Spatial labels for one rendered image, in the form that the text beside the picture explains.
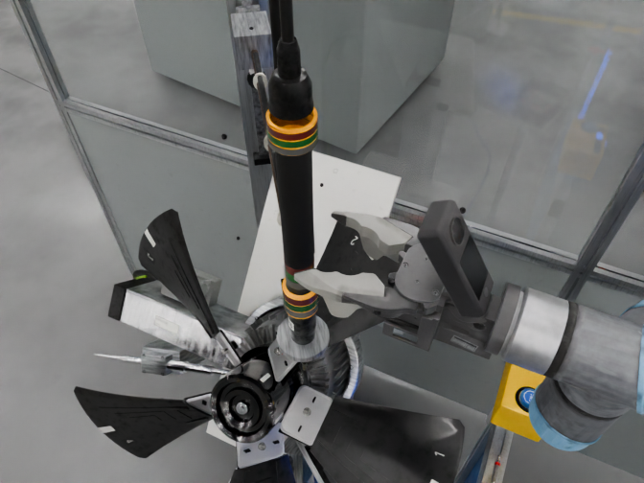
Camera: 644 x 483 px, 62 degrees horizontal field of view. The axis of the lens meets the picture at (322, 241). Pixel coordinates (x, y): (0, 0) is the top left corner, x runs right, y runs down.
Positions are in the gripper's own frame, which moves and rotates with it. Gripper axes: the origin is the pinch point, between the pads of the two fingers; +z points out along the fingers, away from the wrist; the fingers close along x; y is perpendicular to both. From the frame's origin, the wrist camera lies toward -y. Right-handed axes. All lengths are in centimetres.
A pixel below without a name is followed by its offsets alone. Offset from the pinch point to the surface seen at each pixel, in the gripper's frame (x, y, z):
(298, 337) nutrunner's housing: -2.0, 18.2, 2.4
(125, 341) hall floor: 39, 165, 113
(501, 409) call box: 21, 59, -29
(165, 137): 70, 66, 87
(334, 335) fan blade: 7.1, 30.8, 1.0
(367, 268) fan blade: 16.9, 24.6, -0.1
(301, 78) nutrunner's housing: -0.6, -19.4, 1.5
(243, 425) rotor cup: -7.1, 44.4, 10.9
